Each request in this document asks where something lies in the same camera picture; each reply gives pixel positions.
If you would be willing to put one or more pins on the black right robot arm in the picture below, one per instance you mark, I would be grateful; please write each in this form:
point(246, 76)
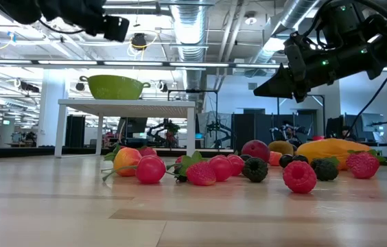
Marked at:
point(358, 55)

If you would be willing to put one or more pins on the person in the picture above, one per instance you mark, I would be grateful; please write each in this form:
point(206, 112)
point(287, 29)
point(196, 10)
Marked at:
point(345, 132)

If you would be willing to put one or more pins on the black partition panel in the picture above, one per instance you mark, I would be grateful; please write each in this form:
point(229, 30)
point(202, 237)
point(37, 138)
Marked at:
point(248, 130)

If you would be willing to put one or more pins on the brown kiwi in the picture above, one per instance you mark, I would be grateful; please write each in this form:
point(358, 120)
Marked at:
point(281, 147)

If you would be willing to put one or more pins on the red strawberry with long stem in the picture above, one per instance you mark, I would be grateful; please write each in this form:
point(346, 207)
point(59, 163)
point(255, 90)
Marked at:
point(200, 175)

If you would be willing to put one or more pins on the black cabinet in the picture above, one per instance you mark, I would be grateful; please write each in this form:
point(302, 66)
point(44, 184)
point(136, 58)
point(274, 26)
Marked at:
point(75, 132)

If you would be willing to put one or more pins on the long ceiling light strip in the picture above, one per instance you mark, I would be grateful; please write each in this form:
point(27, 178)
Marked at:
point(66, 62)

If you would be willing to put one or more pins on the black aluminium table frame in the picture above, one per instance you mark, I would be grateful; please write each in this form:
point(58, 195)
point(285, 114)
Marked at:
point(25, 152)

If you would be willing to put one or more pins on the green colander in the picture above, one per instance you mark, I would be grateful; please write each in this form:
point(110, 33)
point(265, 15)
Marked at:
point(114, 87)

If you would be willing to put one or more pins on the red cherry with green stem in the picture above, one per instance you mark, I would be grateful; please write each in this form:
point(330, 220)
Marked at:
point(150, 169)

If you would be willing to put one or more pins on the black screen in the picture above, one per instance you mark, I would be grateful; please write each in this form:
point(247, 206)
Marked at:
point(133, 125)

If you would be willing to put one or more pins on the red raspberry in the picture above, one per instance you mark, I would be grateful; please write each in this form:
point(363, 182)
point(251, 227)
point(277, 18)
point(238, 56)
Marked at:
point(299, 176)
point(178, 160)

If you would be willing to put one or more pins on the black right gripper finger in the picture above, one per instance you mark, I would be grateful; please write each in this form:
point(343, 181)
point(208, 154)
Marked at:
point(277, 85)

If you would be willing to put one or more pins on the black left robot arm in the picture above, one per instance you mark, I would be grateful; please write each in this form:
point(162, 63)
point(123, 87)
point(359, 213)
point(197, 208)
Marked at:
point(18, 8)

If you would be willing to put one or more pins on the blackberry with green leaf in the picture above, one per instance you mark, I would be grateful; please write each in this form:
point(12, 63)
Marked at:
point(324, 170)

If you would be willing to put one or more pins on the computer monitor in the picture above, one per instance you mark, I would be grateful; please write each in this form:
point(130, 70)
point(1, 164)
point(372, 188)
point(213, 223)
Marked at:
point(372, 121)

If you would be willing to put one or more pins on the orange yellow mango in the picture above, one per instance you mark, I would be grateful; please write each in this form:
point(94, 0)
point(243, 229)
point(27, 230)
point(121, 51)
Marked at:
point(330, 148)

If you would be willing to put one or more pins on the silver ventilation duct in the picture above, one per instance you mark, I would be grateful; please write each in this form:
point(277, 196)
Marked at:
point(190, 34)
point(296, 13)

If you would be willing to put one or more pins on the orange red peach with leaf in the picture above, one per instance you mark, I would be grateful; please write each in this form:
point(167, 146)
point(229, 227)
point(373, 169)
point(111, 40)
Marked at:
point(126, 161)

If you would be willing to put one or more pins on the dark blueberry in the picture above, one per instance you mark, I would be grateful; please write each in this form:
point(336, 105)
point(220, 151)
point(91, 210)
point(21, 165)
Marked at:
point(246, 157)

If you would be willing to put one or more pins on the white perforated shelf riser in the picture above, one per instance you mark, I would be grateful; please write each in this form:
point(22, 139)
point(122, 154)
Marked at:
point(128, 104)

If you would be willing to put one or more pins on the dark red plum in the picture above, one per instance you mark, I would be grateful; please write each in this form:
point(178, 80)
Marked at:
point(255, 149)

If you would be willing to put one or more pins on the small red strawberry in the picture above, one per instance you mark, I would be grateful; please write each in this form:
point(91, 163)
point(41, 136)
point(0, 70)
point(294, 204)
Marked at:
point(148, 151)

